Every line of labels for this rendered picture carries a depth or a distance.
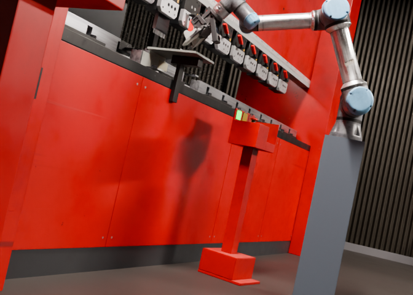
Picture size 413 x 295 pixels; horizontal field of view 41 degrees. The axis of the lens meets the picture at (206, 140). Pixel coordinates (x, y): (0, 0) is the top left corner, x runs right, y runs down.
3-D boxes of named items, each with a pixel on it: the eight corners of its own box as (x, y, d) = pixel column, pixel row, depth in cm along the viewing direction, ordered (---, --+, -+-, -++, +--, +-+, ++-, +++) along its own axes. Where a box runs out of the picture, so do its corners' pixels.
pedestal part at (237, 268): (239, 286, 259) (244, 260, 260) (197, 271, 274) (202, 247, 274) (259, 284, 276) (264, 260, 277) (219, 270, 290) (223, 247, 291)
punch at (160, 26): (154, 32, 258) (158, 13, 258) (150, 32, 258) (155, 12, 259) (165, 39, 266) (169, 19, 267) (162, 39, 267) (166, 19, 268)
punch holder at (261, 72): (257, 75, 357) (262, 51, 358) (246, 74, 361) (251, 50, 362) (265, 81, 370) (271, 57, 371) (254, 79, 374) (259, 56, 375)
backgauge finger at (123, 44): (143, 51, 258) (145, 40, 258) (101, 47, 271) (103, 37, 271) (157, 58, 269) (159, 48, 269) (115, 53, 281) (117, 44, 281)
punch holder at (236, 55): (232, 58, 322) (238, 31, 323) (219, 56, 326) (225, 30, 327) (242, 65, 335) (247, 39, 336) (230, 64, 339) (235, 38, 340)
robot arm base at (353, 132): (361, 144, 262) (364, 124, 263) (361, 141, 247) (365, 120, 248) (329, 138, 266) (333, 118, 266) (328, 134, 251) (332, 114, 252)
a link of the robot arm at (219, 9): (232, 16, 255) (225, 10, 247) (224, 23, 256) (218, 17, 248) (222, 5, 257) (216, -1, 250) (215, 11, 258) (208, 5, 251)
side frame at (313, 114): (300, 256, 433) (357, -24, 446) (207, 230, 473) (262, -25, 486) (310, 255, 455) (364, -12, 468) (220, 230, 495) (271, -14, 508)
